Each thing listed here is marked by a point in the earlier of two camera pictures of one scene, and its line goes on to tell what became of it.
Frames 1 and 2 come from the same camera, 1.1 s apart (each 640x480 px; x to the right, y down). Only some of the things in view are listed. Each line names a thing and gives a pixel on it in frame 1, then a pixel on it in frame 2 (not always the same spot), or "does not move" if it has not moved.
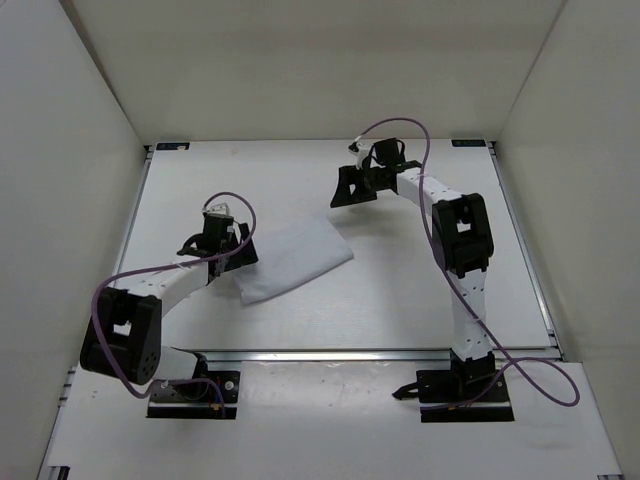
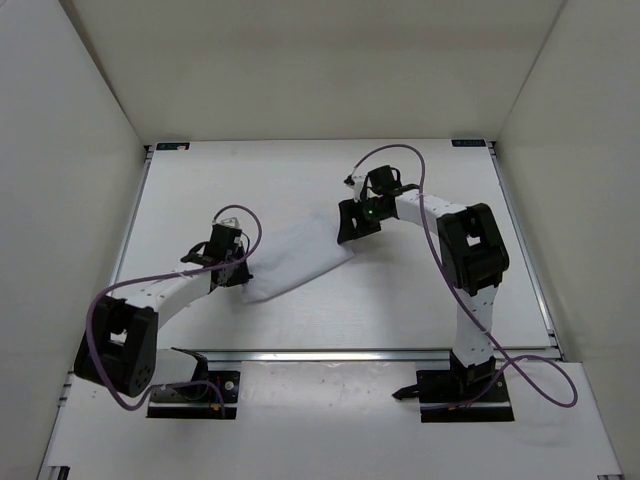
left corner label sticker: [173, 146] does not move
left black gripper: [246, 256] to [240, 277]
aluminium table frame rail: [552, 354] does not move
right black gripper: [349, 177] to [349, 211]
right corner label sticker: [468, 143] does not move
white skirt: [290, 251] does not move
